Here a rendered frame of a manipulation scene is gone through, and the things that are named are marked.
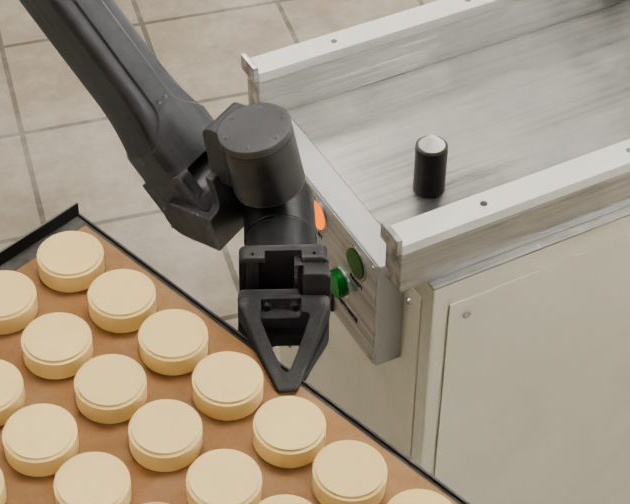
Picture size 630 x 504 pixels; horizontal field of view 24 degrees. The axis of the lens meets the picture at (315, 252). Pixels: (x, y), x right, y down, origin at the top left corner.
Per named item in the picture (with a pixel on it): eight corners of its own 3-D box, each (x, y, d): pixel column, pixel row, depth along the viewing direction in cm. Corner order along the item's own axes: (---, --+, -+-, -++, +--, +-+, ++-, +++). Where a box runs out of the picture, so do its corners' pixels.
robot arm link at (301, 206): (319, 210, 120) (251, 221, 120) (303, 148, 115) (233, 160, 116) (323, 270, 115) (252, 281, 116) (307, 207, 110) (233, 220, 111)
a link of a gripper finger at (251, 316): (333, 433, 106) (326, 338, 113) (336, 369, 101) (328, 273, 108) (240, 436, 106) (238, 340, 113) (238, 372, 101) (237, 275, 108)
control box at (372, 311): (294, 215, 162) (293, 117, 153) (403, 356, 147) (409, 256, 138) (265, 225, 161) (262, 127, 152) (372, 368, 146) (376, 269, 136)
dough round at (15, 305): (-13, 346, 105) (-16, 328, 104) (-42, 303, 108) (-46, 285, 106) (50, 319, 107) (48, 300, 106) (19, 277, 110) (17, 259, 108)
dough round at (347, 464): (400, 485, 98) (403, 467, 97) (351, 530, 95) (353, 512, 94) (345, 443, 100) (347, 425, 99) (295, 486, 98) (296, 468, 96)
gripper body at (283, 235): (325, 354, 113) (320, 285, 118) (328, 261, 105) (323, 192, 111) (241, 356, 112) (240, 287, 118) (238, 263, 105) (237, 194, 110)
